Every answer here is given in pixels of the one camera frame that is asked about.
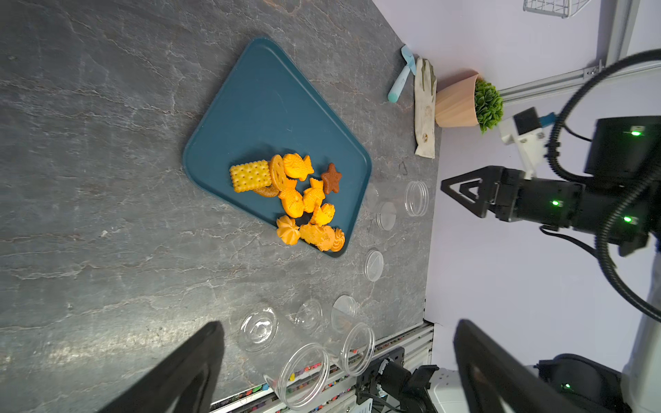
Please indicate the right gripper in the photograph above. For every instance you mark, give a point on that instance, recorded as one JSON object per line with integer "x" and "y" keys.
{"x": 512, "y": 197}

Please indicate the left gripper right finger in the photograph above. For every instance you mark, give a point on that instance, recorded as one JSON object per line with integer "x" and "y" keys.
{"x": 491, "y": 378}

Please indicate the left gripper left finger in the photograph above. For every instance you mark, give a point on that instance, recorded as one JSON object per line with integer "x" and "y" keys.
{"x": 184, "y": 380}

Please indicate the clear cookie jar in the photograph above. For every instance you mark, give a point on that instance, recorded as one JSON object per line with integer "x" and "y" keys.
{"x": 387, "y": 202}
{"x": 349, "y": 342}
{"x": 292, "y": 364}

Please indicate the batch orange cookies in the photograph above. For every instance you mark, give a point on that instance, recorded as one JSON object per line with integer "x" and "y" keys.
{"x": 267, "y": 178}
{"x": 318, "y": 232}

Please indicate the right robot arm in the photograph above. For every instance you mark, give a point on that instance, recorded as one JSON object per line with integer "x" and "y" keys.
{"x": 617, "y": 200}

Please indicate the potted green plant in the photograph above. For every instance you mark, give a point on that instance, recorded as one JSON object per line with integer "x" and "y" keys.
{"x": 471, "y": 102}

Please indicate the beige gardening glove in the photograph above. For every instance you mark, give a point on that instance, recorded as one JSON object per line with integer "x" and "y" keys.
{"x": 425, "y": 93}

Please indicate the blue garden trowel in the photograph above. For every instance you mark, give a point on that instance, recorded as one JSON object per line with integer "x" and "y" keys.
{"x": 399, "y": 84}

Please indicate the teal plastic tray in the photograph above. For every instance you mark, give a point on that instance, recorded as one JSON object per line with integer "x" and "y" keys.
{"x": 266, "y": 106}

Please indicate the white wire wall shelf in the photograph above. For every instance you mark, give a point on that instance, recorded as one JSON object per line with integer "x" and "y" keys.
{"x": 563, "y": 9}

